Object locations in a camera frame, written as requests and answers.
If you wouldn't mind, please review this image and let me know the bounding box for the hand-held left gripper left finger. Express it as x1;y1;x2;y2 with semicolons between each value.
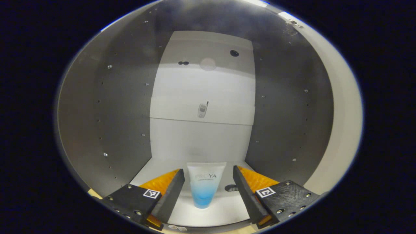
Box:
98;168;186;231

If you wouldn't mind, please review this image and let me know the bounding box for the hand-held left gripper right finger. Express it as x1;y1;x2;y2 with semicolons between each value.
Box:
233;165;323;229

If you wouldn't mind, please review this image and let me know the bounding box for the blue white bottle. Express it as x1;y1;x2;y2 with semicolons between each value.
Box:
187;162;227;209

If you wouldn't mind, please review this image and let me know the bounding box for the grey cabinet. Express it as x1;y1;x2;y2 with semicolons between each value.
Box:
57;0;336;232

